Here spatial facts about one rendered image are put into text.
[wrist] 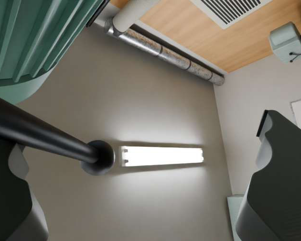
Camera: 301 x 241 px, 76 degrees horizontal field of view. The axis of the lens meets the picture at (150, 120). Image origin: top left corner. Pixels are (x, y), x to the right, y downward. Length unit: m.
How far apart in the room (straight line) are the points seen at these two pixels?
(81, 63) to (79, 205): 1.16
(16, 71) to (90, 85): 1.63
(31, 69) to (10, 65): 0.03
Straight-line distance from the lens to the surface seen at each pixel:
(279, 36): 2.20
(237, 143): 3.25
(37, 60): 0.20
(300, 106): 3.06
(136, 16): 1.89
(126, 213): 1.84
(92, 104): 1.76
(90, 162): 0.18
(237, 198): 3.02
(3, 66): 0.19
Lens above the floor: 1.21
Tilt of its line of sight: 45 degrees up
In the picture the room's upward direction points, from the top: 110 degrees counter-clockwise
